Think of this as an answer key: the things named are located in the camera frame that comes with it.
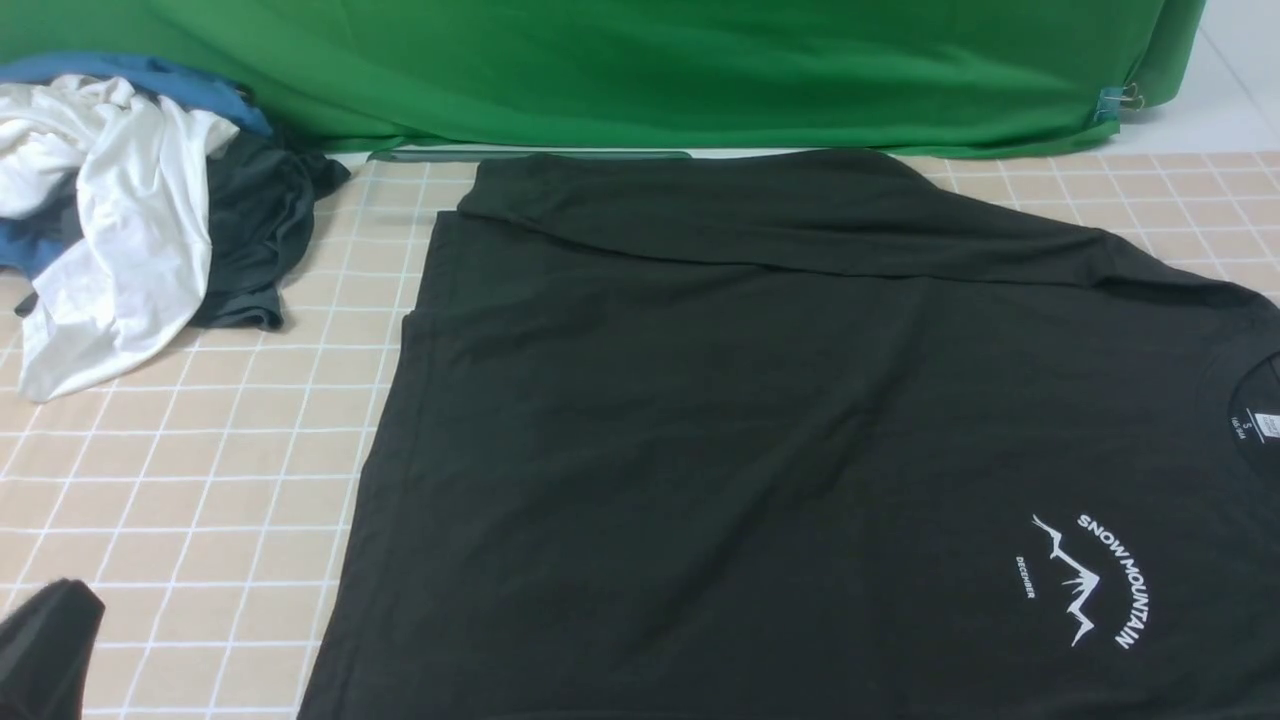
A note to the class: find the dark gray long-sleeve shirt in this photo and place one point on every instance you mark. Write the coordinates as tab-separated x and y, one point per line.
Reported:
807	437

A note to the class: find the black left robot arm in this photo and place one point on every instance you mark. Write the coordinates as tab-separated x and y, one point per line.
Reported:
46	648

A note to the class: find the white crumpled shirt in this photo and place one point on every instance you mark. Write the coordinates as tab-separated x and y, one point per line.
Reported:
121	293

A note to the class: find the green backdrop cloth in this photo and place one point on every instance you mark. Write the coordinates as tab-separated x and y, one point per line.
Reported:
952	79

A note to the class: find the dark teal crumpled garment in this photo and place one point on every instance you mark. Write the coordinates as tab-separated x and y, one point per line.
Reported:
262	198

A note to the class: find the beige checkered table mat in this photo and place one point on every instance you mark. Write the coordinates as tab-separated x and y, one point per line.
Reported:
205	497

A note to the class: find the blue binder clip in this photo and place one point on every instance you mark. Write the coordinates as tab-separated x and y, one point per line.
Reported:
1115	102

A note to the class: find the blue crumpled garment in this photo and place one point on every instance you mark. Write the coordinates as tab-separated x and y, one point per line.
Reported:
150	80

